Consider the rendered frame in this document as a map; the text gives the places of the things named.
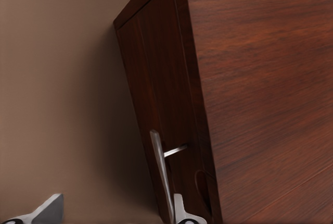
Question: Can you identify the dark wooden drawer cabinet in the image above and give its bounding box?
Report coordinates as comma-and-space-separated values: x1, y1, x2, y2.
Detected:
113, 0, 333, 224

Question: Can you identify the dark wooden drawer with handle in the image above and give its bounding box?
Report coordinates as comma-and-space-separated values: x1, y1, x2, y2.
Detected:
116, 0, 212, 224

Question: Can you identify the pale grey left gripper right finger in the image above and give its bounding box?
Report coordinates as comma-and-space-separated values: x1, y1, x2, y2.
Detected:
172, 193, 208, 224

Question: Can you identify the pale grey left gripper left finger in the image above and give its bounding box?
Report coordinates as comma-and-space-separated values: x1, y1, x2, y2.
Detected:
0, 193, 65, 224

